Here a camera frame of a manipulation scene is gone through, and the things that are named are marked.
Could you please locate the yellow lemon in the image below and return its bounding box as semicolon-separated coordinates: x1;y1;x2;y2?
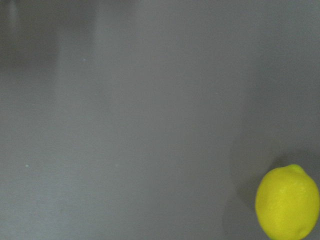
255;164;320;240

